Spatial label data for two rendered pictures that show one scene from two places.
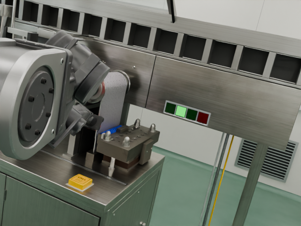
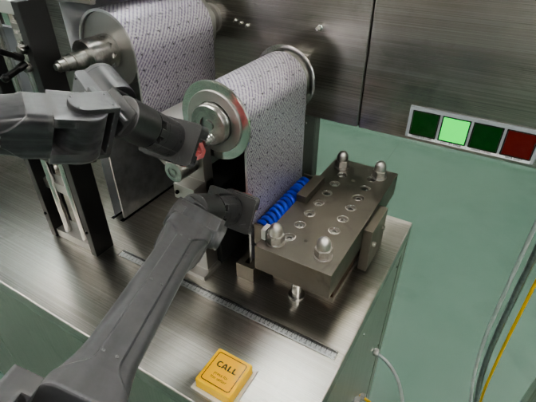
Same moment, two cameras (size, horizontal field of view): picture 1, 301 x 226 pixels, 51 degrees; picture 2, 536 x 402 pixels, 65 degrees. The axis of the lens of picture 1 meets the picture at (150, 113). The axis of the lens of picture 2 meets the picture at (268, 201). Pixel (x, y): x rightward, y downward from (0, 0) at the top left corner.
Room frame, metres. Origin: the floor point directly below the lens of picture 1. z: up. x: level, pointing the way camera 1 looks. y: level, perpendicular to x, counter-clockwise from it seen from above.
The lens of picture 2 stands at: (0.77, 0.07, 1.57)
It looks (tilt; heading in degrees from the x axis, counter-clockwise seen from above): 35 degrees down; 11
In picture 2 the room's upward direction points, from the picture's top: straight up
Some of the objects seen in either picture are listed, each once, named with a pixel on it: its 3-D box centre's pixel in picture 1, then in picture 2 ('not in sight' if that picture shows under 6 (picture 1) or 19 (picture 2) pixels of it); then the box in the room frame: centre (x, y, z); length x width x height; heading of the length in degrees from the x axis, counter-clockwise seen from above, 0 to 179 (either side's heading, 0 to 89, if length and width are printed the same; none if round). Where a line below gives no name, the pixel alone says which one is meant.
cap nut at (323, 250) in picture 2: (126, 141); (323, 246); (1.36, 0.08, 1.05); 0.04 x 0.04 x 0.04
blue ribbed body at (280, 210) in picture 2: (111, 132); (285, 202); (1.52, 0.17, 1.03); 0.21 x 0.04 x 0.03; 160
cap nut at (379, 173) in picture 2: (152, 127); (380, 169); (1.66, -0.03, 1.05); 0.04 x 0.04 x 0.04
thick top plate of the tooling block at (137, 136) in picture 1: (131, 140); (333, 216); (1.52, 0.07, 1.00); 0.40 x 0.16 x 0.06; 160
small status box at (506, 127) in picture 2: (186, 112); (469, 133); (1.60, -0.18, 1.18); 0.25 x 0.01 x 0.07; 70
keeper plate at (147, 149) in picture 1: (147, 151); (373, 238); (1.51, -0.02, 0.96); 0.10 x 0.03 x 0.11; 160
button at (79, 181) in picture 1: (80, 181); (224, 376); (1.16, 0.22, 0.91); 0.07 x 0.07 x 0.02; 70
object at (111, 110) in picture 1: (110, 116); (277, 170); (1.52, 0.20, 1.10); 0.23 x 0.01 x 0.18; 160
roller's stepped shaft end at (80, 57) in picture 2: not in sight; (69, 63); (1.44, 0.56, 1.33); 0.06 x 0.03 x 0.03; 160
